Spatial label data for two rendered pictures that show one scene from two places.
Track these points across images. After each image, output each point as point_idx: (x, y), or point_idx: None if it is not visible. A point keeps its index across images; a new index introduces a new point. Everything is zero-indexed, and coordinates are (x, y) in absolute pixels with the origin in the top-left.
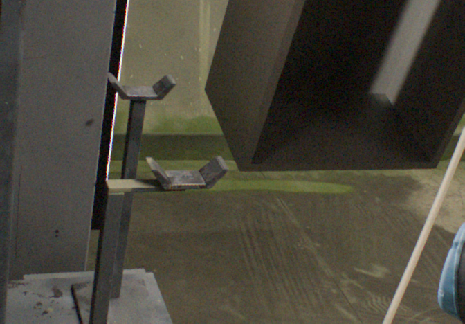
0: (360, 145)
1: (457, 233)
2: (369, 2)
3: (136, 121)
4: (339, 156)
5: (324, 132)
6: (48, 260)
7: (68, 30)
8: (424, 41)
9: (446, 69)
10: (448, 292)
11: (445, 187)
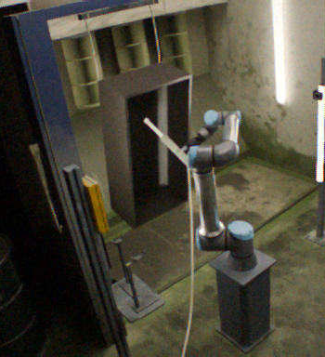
0: (163, 204)
1: (196, 232)
2: (148, 161)
3: (120, 246)
4: (159, 210)
5: (151, 204)
6: None
7: None
8: (168, 165)
9: (178, 171)
10: (200, 246)
11: (191, 212)
